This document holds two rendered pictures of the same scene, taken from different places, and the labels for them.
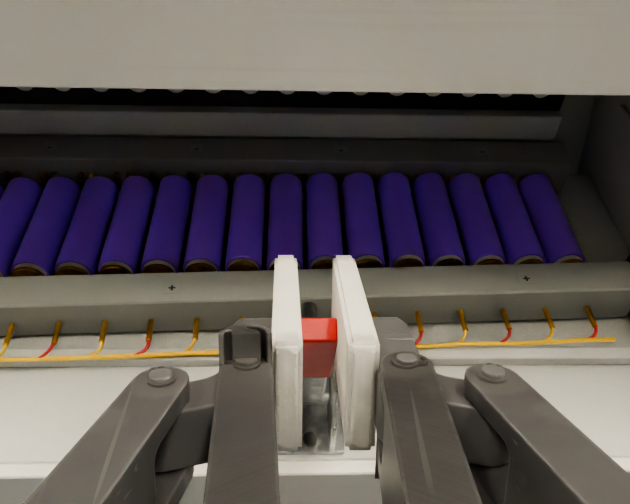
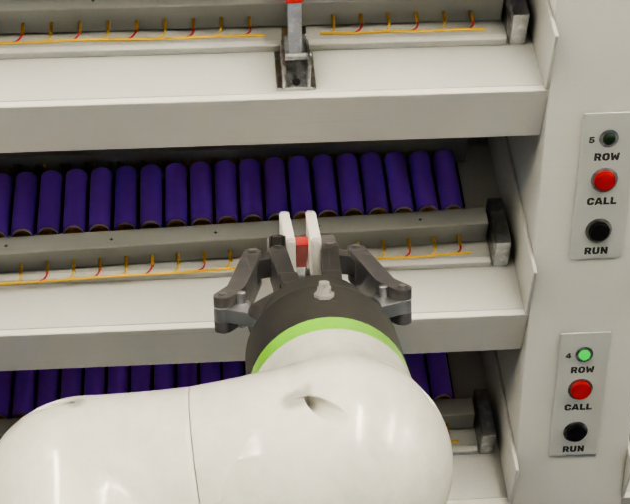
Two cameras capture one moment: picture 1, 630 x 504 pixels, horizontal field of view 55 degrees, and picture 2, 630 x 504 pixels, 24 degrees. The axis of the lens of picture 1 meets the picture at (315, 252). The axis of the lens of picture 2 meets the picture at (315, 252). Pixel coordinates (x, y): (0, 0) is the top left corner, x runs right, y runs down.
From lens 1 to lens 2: 0.88 m
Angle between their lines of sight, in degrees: 2
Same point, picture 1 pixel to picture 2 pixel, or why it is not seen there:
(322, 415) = not seen: hidden behind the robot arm
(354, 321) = (313, 234)
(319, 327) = (300, 240)
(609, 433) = (459, 300)
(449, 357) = not seen: hidden behind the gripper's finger
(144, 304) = (201, 242)
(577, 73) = (401, 132)
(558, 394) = (435, 283)
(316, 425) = not seen: hidden behind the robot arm
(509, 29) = (369, 120)
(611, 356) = (468, 262)
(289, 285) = (287, 223)
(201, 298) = (233, 237)
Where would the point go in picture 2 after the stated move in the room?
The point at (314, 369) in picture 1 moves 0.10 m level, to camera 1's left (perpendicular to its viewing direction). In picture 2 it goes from (299, 261) to (164, 263)
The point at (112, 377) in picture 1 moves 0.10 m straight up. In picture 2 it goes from (185, 283) to (179, 171)
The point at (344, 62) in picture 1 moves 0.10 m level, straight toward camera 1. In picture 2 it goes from (306, 133) to (304, 199)
